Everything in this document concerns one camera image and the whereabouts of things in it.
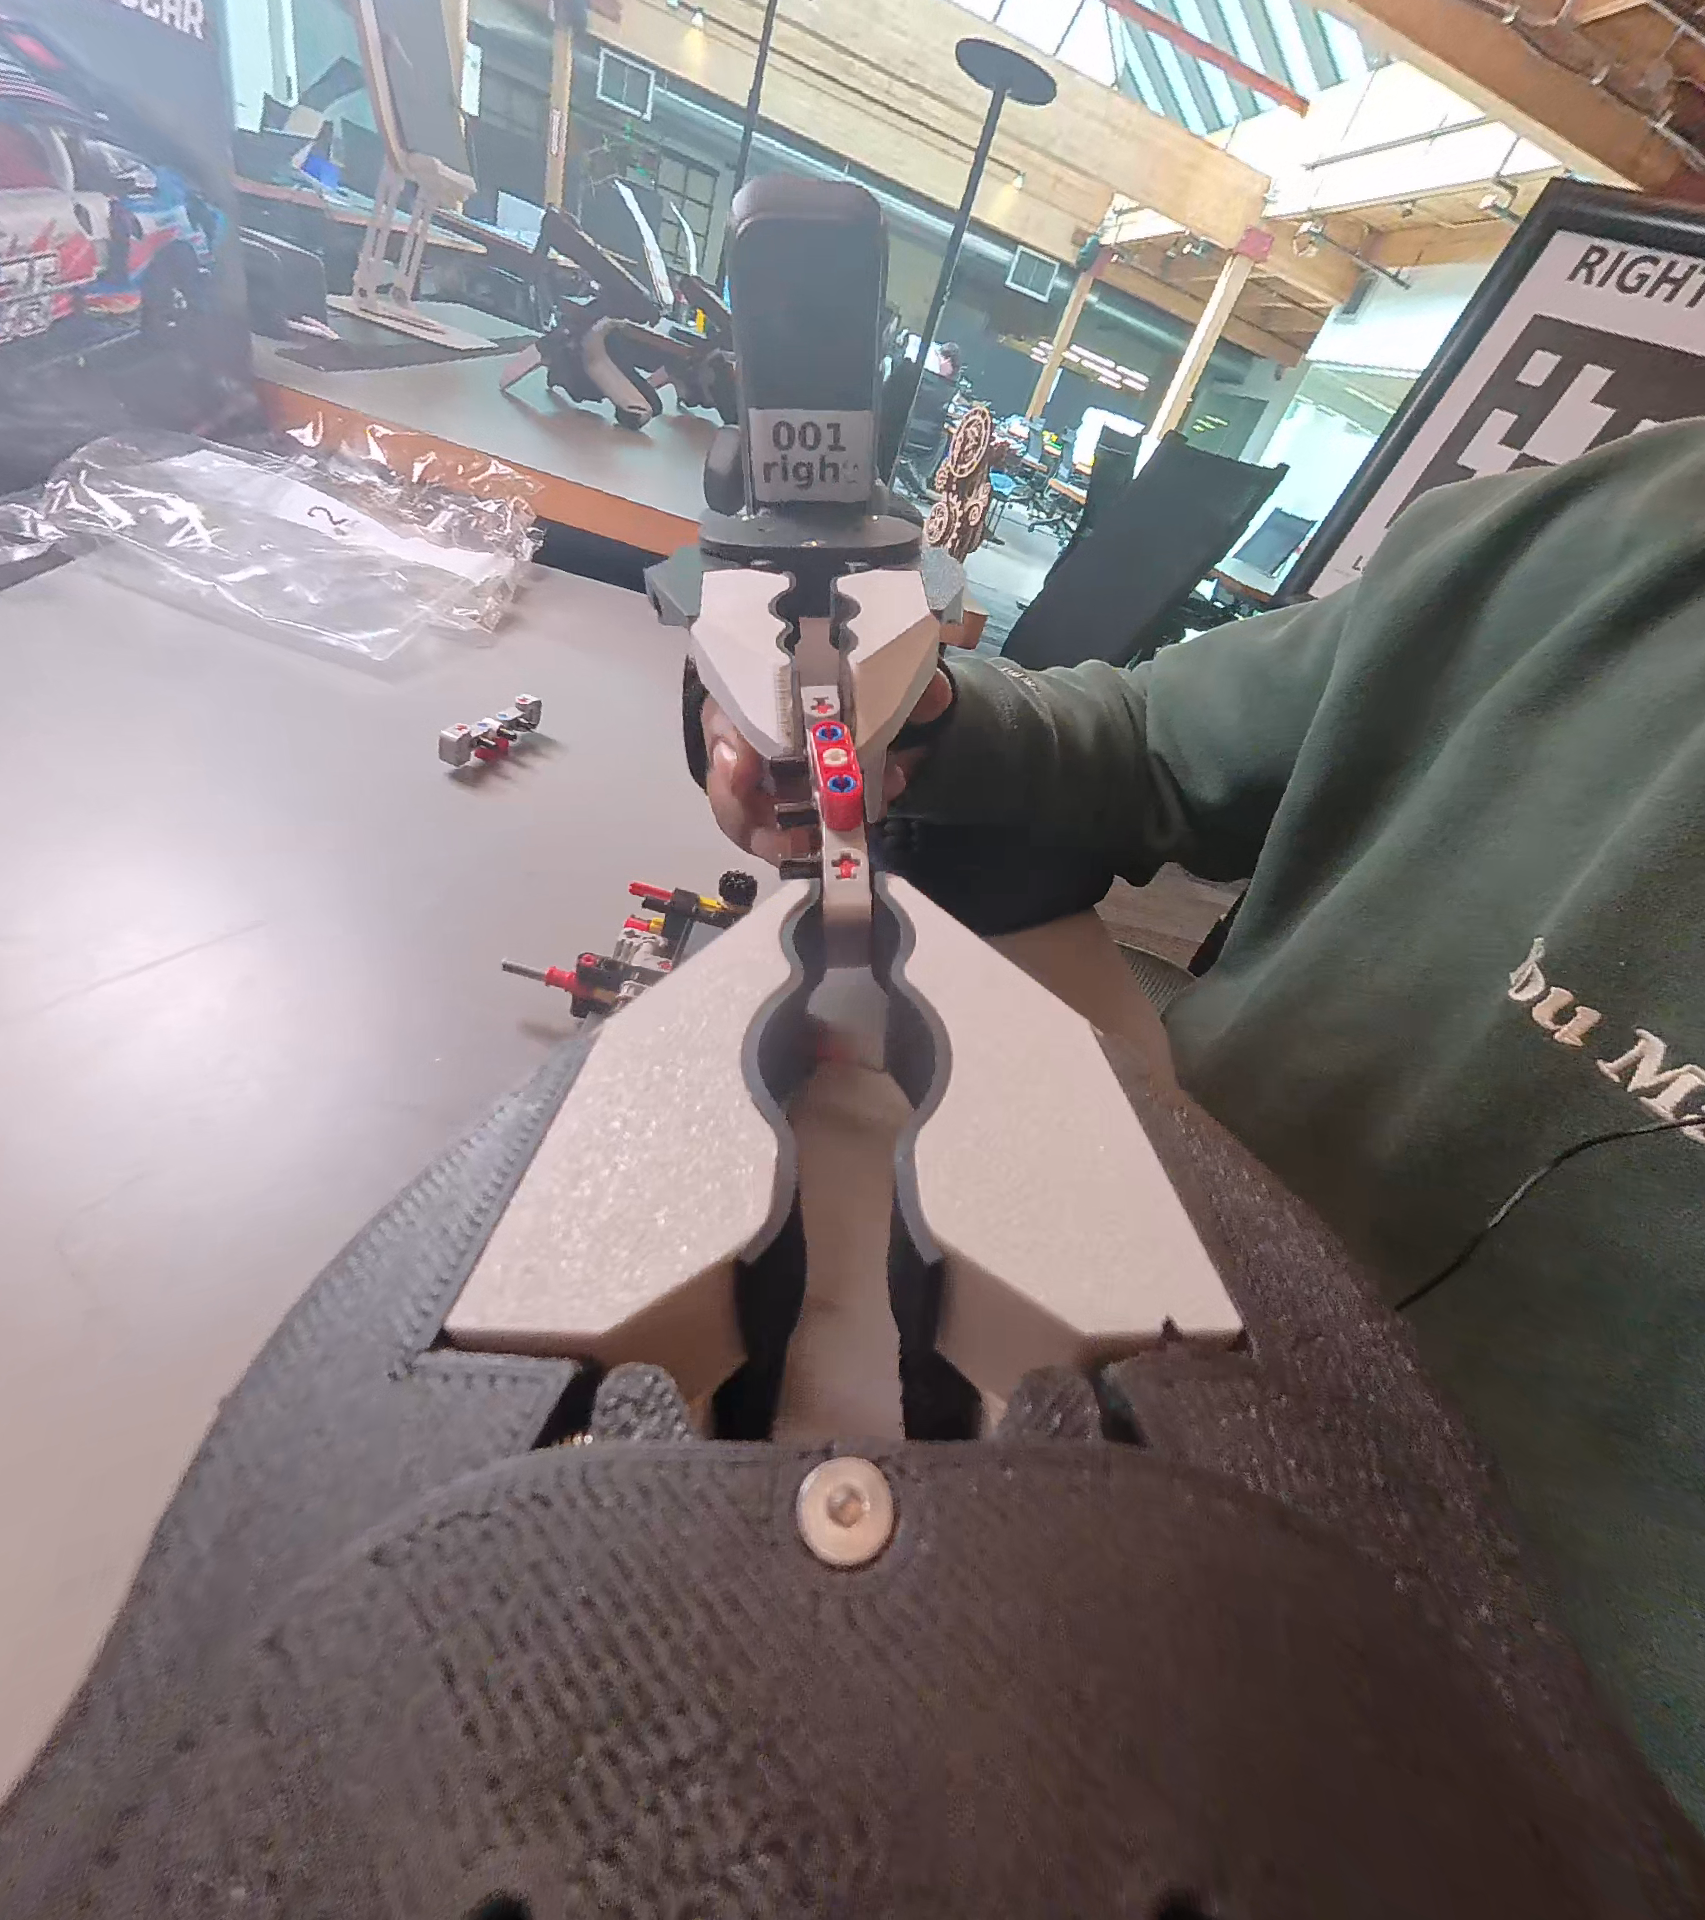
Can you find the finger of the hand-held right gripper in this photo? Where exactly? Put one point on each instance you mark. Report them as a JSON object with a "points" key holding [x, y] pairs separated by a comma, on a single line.
{"points": [[897, 661], [738, 645]]}

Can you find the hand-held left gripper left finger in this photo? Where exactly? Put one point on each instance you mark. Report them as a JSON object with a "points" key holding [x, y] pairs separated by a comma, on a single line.
{"points": [[613, 1185]]}

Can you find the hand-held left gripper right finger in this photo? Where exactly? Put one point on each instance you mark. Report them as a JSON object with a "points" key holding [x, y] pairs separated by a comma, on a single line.
{"points": [[1076, 1201]]}

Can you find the grey lego beam red link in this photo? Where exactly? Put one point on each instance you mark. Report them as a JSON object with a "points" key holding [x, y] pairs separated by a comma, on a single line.
{"points": [[836, 780]]}

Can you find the lego car chassis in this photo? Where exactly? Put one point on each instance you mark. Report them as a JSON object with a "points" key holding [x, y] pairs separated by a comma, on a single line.
{"points": [[643, 945]]}

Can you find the grey lego beam assembly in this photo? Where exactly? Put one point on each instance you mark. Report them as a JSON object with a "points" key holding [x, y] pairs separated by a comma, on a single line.
{"points": [[471, 742]]}

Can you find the person's right forearm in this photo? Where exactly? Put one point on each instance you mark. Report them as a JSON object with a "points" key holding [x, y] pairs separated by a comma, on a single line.
{"points": [[1093, 750]]}

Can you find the black lego set box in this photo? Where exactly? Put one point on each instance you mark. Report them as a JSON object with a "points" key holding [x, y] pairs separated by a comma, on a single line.
{"points": [[42, 224]]}

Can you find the wooden gear model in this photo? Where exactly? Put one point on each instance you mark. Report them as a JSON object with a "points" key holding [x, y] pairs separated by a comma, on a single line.
{"points": [[964, 480]]}

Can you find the dark folded machine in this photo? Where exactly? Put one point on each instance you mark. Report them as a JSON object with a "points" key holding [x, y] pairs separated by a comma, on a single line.
{"points": [[613, 352]]}

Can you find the black mesh chair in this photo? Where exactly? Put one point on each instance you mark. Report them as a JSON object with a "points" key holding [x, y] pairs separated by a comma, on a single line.
{"points": [[1137, 555]]}

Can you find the black pole stand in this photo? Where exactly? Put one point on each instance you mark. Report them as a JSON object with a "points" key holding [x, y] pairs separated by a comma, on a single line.
{"points": [[1005, 68]]}

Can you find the wooden workbench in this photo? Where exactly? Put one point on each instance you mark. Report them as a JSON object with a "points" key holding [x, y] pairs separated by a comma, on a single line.
{"points": [[493, 435]]}

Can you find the plywood stand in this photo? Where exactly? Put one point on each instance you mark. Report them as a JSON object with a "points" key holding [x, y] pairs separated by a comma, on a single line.
{"points": [[417, 165]]}

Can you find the person in green hoodie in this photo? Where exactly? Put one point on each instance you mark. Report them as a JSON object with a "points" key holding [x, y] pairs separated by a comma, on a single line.
{"points": [[1542, 674]]}

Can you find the framed marker sign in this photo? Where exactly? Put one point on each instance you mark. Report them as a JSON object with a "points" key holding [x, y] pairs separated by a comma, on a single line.
{"points": [[1617, 345]]}

